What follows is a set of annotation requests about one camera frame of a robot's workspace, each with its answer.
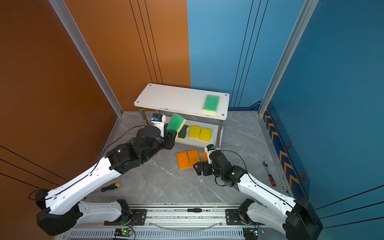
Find red handled ratchet tool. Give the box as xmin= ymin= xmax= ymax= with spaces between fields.
xmin=263 ymin=161 xmax=277 ymax=187

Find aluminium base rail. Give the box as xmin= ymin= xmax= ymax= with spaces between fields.
xmin=53 ymin=203 xmax=318 ymax=240

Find left green circuit board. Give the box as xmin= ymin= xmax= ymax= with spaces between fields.
xmin=113 ymin=228 xmax=136 ymax=240

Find green wavy sponge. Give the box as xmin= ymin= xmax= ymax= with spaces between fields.
xmin=178 ymin=125 xmax=189 ymax=140

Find right aluminium corner post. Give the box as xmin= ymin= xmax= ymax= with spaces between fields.
xmin=258 ymin=0 xmax=319 ymax=117

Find black screwdriver on rail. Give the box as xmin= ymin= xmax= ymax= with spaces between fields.
xmin=187 ymin=208 xmax=203 ymax=213

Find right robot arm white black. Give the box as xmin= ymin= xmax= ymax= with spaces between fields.
xmin=193 ymin=150 xmax=324 ymax=240

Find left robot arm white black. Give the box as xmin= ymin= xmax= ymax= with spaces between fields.
xmin=35 ymin=126 xmax=178 ymax=236

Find yellow sponge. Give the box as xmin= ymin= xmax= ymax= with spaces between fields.
xmin=189 ymin=126 xmax=201 ymax=139
xmin=199 ymin=128 xmax=213 ymax=142

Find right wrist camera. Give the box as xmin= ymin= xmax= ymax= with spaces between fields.
xmin=205 ymin=144 xmax=217 ymax=164

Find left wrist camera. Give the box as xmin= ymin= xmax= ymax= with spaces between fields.
xmin=151 ymin=113 xmax=166 ymax=137

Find clear cable on rail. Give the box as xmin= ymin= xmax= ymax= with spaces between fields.
xmin=146 ymin=220 xmax=224 ymax=232

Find aluminium corner post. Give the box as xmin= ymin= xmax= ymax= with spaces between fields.
xmin=258 ymin=0 xmax=319 ymax=117
xmin=49 ymin=0 xmax=123 ymax=117

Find orange sponge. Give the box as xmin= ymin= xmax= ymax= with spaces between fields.
xmin=202 ymin=152 xmax=208 ymax=162
xmin=187 ymin=150 xmax=201 ymax=168
xmin=177 ymin=152 xmax=190 ymax=170

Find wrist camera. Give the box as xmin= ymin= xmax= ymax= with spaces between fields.
xmin=205 ymin=144 xmax=217 ymax=164
xmin=151 ymin=113 xmax=166 ymax=137

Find light green sponge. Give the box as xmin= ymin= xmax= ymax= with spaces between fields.
xmin=167 ymin=114 xmax=186 ymax=133
xmin=203 ymin=95 xmax=220 ymax=114

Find white two-tier shelf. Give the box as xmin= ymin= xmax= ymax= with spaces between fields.
xmin=134 ymin=83 xmax=230 ymax=148

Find green circuit board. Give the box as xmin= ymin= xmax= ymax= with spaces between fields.
xmin=113 ymin=228 xmax=136 ymax=240
xmin=243 ymin=228 xmax=264 ymax=240

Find left aluminium corner post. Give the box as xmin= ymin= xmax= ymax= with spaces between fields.
xmin=49 ymin=0 xmax=123 ymax=117

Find orange sponge left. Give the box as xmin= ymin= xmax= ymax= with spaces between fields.
xmin=177 ymin=152 xmax=190 ymax=170

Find orange sponge middle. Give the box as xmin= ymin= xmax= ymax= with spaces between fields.
xmin=187 ymin=150 xmax=201 ymax=168

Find right green circuit board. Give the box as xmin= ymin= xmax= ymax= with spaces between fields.
xmin=243 ymin=228 xmax=264 ymax=240

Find yellow black handled screwdriver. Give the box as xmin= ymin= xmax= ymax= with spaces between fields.
xmin=101 ymin=183 xmax=121 ymax=192

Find orange sponge right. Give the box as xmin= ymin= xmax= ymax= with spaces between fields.
xmin=202 ymin=152 xmax=208 ymax=162

